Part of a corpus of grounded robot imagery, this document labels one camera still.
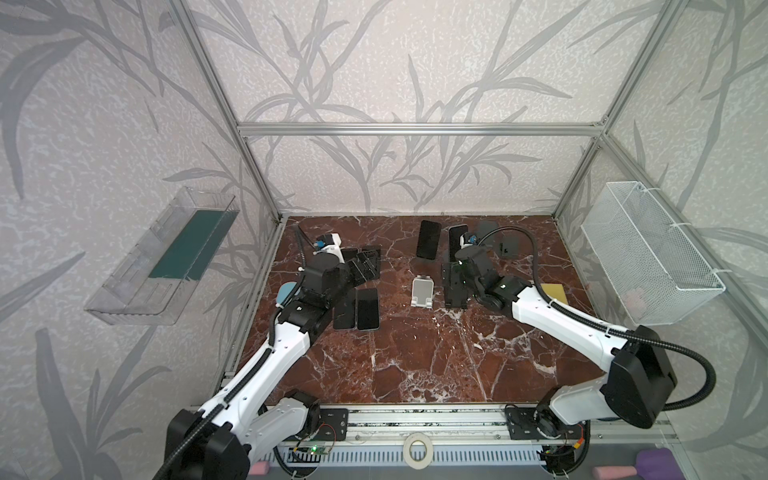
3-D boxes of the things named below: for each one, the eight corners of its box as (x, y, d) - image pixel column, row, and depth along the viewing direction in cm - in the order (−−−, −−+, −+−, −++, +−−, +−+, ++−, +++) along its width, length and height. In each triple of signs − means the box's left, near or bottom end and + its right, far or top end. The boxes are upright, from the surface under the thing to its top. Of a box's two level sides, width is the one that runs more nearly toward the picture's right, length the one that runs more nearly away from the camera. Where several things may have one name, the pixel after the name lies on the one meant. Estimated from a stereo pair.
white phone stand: (411, 308, 97) (412, 296, 91) (411, 278, 104) (411, 265, 98) (432, 308, 97) (434, 296, 91) (430, 279, 104) (432, 265, 98)
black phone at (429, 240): (417, 263, 108) (418, 236, 96) (419, 248, 113) (421, 220, 101) (436, 265, 108) (440, 238, 96) (437, 250, 112) (441, 222, 100)
